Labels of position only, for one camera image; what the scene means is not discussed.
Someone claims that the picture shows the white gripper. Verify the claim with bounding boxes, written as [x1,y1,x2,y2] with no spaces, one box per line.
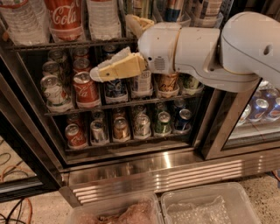
[89,14,181,82]

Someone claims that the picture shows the clear water bottle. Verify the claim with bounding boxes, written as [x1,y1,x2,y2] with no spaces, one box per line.
[0,0,50,46]
[87,0,122,40]

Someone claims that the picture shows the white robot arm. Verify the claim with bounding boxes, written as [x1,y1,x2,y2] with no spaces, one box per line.
[90,11,280,93]

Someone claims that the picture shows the brown tea bottle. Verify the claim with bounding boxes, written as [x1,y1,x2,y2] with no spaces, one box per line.
[131,70,153,98]

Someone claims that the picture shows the red Coca-Cola bottle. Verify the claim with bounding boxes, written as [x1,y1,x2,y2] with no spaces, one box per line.
[44,0,85,43]

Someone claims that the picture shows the gold can bottom shelf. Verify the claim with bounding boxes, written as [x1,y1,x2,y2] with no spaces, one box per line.
[113,117,130,142]

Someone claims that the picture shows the white labelled bottle right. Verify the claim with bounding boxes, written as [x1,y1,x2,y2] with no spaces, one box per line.
[192,0,222,28]

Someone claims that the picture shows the green can bottom shelf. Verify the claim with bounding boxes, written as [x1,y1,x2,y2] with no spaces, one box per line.
[155,111,172,136]

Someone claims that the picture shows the white front can middle shelf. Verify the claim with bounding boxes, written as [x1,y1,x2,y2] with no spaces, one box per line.
[40,75,73,113]

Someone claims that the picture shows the silver can bottom shelf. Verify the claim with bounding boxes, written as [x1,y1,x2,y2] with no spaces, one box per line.
[90,120,109,145]

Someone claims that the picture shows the blue can bottom shelf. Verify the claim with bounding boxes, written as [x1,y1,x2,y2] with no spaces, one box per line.
[173,108,193,133]

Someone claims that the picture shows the red can bottom shelf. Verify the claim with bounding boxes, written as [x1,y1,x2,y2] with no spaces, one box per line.
[65,123,88,150]

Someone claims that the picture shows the steel glass fridge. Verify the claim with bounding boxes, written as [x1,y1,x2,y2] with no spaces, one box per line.
[0,0,280,207]

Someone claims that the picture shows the green striped tall can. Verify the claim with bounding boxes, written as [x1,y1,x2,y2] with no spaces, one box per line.
[122,0,154,19]

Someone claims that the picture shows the blue Pepsi can front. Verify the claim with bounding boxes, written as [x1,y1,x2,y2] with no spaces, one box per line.
[105,79,128,104]

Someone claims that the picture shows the blue striped tall can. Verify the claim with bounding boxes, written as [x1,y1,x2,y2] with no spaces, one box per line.
[156,0,191,26]

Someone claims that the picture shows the orange gold can front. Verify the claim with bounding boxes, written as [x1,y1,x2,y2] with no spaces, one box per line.
[157,73,179,98]

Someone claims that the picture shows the red Coca-Cola can front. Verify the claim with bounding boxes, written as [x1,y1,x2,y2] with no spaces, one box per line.
[73,72,101,109]

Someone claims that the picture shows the green can front right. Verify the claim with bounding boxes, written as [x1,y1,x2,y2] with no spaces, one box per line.
[181,74,204,95]

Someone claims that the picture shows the white green can bottom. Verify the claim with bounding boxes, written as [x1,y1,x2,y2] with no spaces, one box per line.
[134,114,151,139]

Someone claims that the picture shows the blue cans behind right door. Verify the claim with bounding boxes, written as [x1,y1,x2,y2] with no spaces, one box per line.
[237,80,280,126]

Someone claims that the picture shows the clear bin with brown contents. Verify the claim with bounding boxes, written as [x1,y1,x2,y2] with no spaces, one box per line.
[65,192,165,224]

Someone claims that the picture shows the clear bin with plastic wrap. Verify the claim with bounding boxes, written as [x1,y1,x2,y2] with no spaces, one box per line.
[161,182,262,224]

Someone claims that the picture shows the orange cable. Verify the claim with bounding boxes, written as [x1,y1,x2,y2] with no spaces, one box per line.
[0,163,33,224]

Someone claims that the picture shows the black cable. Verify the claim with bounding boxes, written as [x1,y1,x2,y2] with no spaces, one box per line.
[0,198,27,224]

